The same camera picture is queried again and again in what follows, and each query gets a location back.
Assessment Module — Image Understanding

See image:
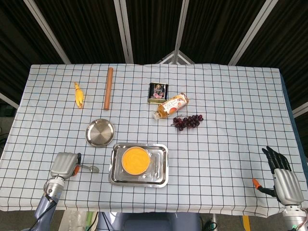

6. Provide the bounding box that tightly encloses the peach juice plastic bottle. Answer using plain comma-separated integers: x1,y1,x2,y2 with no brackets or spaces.
152,92,189,120

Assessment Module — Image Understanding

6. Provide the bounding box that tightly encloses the clear plastic bag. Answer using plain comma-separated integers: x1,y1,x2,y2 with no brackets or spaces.
61,210,97,231

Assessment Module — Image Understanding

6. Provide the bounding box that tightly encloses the yellow rubber chicken toy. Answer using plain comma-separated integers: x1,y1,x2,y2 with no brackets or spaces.
73,82,86,109

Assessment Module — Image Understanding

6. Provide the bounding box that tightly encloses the rectangular steel tray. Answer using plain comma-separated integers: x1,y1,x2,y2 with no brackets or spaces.
108,142,169,189

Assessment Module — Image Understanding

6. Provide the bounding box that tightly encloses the round steel plate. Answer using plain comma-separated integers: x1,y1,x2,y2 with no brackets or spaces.
85,118,116,147

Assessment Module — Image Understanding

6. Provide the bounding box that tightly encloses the grey robot torso base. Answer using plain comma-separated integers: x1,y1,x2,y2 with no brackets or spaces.
96,211,202,231

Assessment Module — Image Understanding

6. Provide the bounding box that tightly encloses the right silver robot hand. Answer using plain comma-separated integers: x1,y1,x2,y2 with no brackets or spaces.
252,146,305,205

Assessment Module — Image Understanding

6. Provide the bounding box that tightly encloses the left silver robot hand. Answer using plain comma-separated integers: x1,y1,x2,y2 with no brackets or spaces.
50,152,82,179

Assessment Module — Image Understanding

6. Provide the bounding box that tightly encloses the dark folding screen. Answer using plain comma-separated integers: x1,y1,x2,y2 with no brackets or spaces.
0,0,308,118

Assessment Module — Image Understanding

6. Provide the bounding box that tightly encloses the wooden rolling pin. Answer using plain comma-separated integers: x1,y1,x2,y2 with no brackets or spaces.
103,67,114,111

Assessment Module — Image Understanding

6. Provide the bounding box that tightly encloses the yellow strap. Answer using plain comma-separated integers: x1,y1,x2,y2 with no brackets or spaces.
242,215,251,231

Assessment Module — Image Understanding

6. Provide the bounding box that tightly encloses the white checkered tablecloth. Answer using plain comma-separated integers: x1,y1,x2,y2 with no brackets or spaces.
0,63,308,218

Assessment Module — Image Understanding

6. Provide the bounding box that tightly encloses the white bowl of orange powder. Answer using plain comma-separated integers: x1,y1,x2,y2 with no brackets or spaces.
121,147,152,174

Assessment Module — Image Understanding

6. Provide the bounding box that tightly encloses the purple grape bunch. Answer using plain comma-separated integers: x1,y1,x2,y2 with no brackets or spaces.
170,114,204,132

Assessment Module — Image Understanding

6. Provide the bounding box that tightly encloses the clear plastic spoon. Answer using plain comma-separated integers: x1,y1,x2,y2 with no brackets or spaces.
78,164,100,173

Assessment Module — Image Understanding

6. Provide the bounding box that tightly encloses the black square tin can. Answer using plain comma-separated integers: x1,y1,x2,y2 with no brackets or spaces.
147,82,168,104

